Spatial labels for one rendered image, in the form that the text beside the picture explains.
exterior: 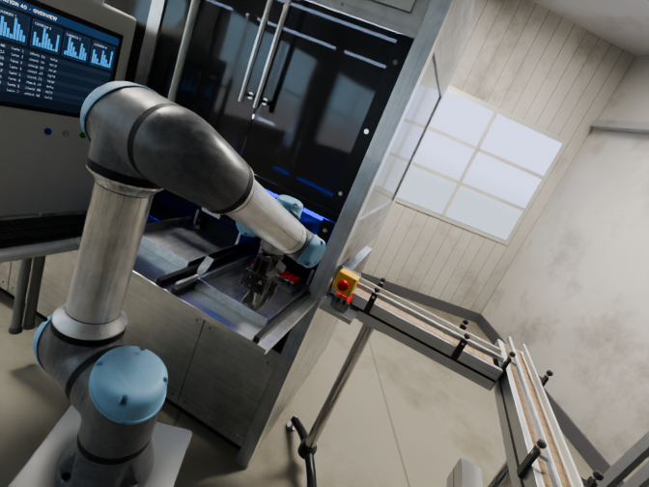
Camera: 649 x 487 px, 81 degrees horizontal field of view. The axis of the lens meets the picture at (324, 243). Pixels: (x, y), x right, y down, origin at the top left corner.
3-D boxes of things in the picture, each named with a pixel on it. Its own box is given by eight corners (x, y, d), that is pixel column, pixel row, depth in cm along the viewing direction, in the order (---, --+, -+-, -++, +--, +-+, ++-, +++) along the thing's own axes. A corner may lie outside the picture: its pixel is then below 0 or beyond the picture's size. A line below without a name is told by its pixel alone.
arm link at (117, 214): (61, 420, 62) (144, 94, 47) (20, 365, 69) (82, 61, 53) (129, 391, 73) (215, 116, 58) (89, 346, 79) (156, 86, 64)
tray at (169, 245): (189, 222, 160) (191, 215, 159) (239, 249, 155) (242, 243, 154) (125, 236, 129) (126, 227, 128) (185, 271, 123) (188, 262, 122)
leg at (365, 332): (299, 443, 180) (364, 310, 157) (316, 453, 179) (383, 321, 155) (292, 456, 172) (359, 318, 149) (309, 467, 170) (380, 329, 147)
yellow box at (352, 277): (337, 282, 143) (344, 266, 140) (353, 291, 141) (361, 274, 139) (331, 288, 136) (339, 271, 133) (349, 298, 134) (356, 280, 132)
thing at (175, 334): (95, 230, 302) (117, 123, 275) (320, 360, 259) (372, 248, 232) (-66, 258, 208) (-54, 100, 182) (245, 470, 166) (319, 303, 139)
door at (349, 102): (238, 165, 141) (293, -4, 123) (340, 214, 132) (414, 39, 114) (238, 165, 140) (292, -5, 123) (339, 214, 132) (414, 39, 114)
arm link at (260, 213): (224, 115, 45) (336, 240, 89) (167, 87, 49) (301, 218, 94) (167, 195, 44) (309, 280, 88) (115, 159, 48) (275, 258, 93)
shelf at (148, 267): (179, 221, 162) (180, 217, 162) (321, 299, 148) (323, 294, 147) (74, 243, 117) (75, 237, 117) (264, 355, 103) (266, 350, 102)
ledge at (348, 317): (329, 296, 153) (331, 292, 152) (358, 311, 150) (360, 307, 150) (319, 308, 140) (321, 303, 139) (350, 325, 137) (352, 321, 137)
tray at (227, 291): (249, 262, 148) (252, 254, 147) (306, 293, 142) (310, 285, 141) (193, 287, 116) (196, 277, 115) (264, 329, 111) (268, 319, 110)
